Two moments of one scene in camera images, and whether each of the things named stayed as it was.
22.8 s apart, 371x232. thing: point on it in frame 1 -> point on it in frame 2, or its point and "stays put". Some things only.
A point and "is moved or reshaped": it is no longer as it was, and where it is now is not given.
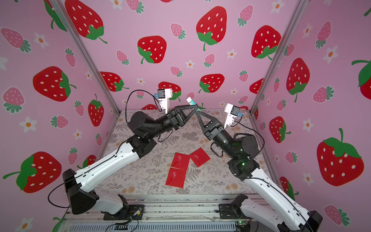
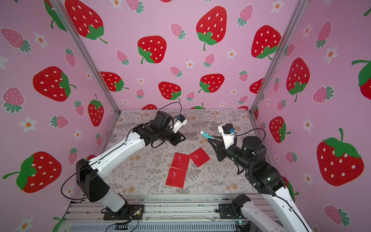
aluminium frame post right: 292,23 stays put
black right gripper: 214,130 -> 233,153
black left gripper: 175,120 -> 176,140
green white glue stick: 192,102 is moved or reshaped
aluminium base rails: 170,213 stays put
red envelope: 199,157 stays put
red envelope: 180,161 stays put
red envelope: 176,177 stays put
